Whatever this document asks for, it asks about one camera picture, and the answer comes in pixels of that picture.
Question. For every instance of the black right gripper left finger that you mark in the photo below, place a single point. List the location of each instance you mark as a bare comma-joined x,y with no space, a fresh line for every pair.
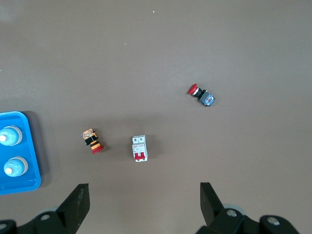
70,212

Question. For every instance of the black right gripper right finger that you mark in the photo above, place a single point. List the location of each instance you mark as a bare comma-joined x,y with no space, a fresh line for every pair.
219,219

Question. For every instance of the light blue service bell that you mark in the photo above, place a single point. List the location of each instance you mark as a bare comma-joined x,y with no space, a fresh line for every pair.
16,167
11,136

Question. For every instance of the orange red emergency stop button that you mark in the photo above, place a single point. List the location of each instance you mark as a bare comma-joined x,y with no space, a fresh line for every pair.
91,140

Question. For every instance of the blue plastic tray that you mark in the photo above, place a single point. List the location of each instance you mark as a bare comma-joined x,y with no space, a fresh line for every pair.
14,152

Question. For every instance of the white red circuit breaker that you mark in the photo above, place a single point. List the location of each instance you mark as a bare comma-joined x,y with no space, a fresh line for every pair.
139,148

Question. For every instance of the red mushroom push button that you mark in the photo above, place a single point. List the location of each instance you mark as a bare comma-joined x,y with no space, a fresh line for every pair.
206,98

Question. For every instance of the brown table cover mat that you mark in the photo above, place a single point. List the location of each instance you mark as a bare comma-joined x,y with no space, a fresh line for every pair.
156,48

